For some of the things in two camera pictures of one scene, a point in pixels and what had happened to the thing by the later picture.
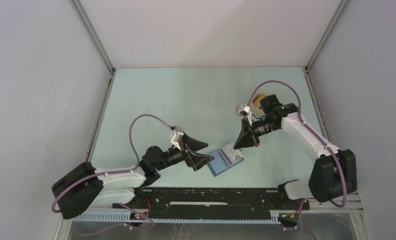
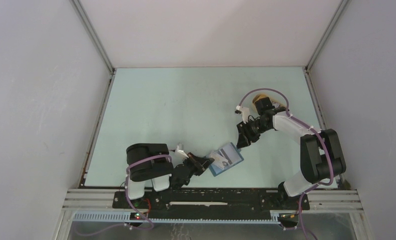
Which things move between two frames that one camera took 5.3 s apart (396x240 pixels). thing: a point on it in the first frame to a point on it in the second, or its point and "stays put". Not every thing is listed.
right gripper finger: [245, 138] stays put
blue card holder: [220, 164] stays put
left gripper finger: [194, 144] to [199, 164]
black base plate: [215, 199] stays put
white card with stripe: [233, 152] to [219, 161]
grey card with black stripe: [228, 159] stays put
